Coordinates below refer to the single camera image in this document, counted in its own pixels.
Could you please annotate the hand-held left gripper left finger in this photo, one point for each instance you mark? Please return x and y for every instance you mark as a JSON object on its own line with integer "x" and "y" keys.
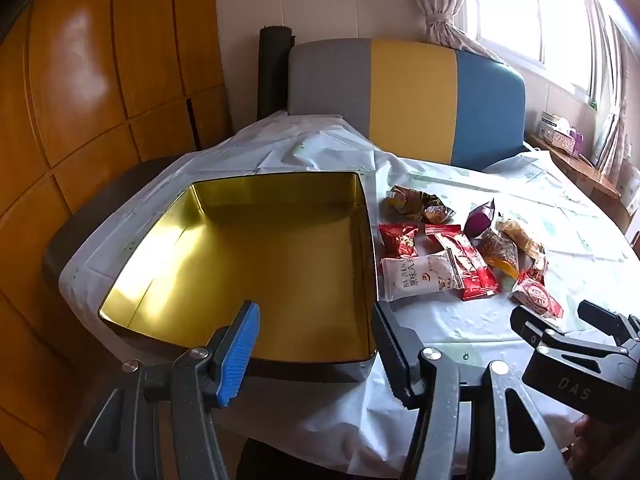
{"x": 240, "y": 350}

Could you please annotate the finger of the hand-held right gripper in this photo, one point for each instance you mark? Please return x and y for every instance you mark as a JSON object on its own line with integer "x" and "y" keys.
{"x": 607, "y": 322}
{"x": 532, "y": 327}

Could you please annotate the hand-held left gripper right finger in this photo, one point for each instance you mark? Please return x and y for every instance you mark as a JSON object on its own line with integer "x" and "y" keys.
{"x": 395, "y": 360}

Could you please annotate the red white patterned packet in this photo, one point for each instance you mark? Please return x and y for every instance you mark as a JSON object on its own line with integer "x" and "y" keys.
{"x": 537, "y": 295}

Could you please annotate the red gold print bar packet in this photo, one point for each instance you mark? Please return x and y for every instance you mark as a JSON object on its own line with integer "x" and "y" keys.
{"x": 537, "y": 266}

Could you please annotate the gold tin box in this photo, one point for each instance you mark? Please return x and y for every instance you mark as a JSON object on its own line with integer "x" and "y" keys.
{"x": 250, "y": 270}

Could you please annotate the long red snack packet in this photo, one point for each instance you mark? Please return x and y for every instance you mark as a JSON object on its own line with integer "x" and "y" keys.
{"x": 470, "y": 270}

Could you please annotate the sunflower seed packet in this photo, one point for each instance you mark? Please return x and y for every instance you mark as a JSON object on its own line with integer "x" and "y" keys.
{"x": 497, "y": 250}

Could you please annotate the white snack packet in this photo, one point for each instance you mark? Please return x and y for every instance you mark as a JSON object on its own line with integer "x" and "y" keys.
{"x": 415, "y": 275}

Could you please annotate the clear brown cake packet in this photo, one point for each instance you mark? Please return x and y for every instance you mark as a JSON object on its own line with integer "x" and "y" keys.
{"x": 520, "y": 237}

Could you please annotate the small shiny red packet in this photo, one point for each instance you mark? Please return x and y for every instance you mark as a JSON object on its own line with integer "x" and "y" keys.
{"x": 397, "y": 240}

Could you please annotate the purple triangular snack packet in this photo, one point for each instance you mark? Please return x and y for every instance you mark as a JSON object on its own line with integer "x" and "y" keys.
{"x": 477, "y": 220}

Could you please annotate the brown gold snack packet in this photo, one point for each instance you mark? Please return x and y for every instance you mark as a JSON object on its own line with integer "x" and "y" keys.
{"x": 415, "y": 205}

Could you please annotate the person's right hand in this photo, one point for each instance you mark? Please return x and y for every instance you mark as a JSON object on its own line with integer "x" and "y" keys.
{"x": 585, "y": 440}

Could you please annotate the white printed tablecloth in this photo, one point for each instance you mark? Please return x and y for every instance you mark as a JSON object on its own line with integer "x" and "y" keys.
{"x": 475, "y": 330}

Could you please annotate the wooden side desk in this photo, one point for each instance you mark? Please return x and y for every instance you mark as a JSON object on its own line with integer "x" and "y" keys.
{"x": 590, "y": 175}

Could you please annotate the patterned tissue box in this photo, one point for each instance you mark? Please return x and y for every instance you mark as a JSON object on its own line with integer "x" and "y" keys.
{"x": 555, "y": 132}

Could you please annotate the patterned curtain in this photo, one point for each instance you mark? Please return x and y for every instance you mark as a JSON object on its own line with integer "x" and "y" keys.
{"x": 440, "y": 0}
{"x": 615, "y": 125}

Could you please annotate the grey yellow blue chair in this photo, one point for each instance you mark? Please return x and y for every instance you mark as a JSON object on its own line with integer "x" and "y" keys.
{"x": 410, "y": 100}

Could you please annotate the black rolled mat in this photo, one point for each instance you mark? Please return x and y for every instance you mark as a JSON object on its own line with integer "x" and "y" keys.
{"x": 272, "y": 70}

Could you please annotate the wooden wardrobe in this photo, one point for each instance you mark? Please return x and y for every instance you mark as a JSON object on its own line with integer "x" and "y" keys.
{"x": 75, "y": 85}

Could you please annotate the window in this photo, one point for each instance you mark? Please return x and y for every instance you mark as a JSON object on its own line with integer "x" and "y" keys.
{"x": 510, "y": 15}

